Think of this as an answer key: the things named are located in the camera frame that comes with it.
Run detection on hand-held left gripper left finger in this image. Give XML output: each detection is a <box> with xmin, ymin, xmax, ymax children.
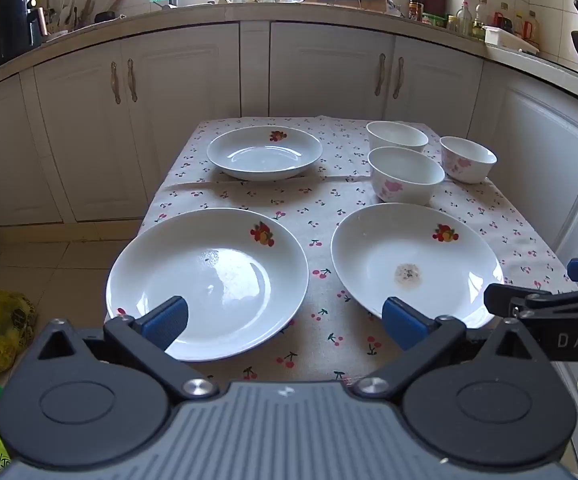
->
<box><xmin>31</xmin><ymin>296</ymin><xmax>220</xmax><ymax>401</ymax></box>

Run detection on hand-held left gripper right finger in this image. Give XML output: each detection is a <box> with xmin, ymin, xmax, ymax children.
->
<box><xmin>351</xmin><ymin>296</ymin><xmax>542</xmax><ymax>401</ymax></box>

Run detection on white fruit print plate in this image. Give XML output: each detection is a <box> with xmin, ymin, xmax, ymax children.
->
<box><xmin>206</xmin><ymin>126</ymin><xmax>323</xmax><ymax>181</ymax></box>
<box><xmin>106</xmin><ymin>207</ymin><xmax>310</xmax><ymax>362</ymax></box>
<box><xmin>330</xmin><ymin>202</ymin><xmax>505</xmax><ymax>330</ymax></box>

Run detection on white pink floral bowl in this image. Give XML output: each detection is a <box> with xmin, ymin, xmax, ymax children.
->
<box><xmin>367</xmin><ymin>146</ymin><xmax>445</xmax><ymax>207</ymax></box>
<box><xmin>440</xmin><ymin>136</ymin><xmax>498</xmax><ymax>184</ymax></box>
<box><xmin>366</xmin><ymin>120</ymin><xmax>429</xmax><ymax>154</ymax></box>

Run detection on white cabinet door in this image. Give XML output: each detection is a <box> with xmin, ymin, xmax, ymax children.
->
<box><xmin>33</xmin><ymin>40</ymin><xmax>150</xmax><ymax>223</ymax></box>
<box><xmin>390</xmin><ymin>35</ymin><xmax>486</xmax><ymax>128</ymax></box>
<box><xmin>0</xmin><ymin>72</ymin><xmax>64</xmax><ymax>228</ymax></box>
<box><xmin>120</xmin><ymin>22</ymin><xmax>244</xmax><ymax>201</ymax></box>
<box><xmin>268</xmin><ymin>21</ymin><xmax>396</xmax><ymax>122</ymax></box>
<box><xmin>479</xmin><ymin>67</ymin><xmax>578</xmax><ymax>271</ymax></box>

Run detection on cherry print tablecloth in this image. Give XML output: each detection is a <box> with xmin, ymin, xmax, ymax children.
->
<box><xmin>136</xmin><ymin>115</ymin><xmax>578</xmax><ymax>386</ymax></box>

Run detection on white plastic container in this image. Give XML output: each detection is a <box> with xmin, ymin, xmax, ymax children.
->
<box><xmin>482</xmin><ymin>25</ymin><xmax>541</xmax><ymax>56</ymax></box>

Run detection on narrow white cabinet panel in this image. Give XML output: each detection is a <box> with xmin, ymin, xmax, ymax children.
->
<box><xmin>239</xmin><ymin>21</ymin><xmax>271</xmax><ymax>120</ymax></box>

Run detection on clear glass bottle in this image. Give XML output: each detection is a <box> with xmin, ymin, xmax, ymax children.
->
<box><xmin>473</xmin><ymin>0</ymin><xmax>488</xmax><ymax>41</ymax></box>
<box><xmin>456</xmin><ymin>1</ymin><xmax>473</xmax><ymax>37</ymax></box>

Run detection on black air fryer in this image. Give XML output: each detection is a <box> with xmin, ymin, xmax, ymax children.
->
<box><xmin>0</xmin><ymin>0</ymin><xmax>46</xmax><ymax>69</ymax></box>

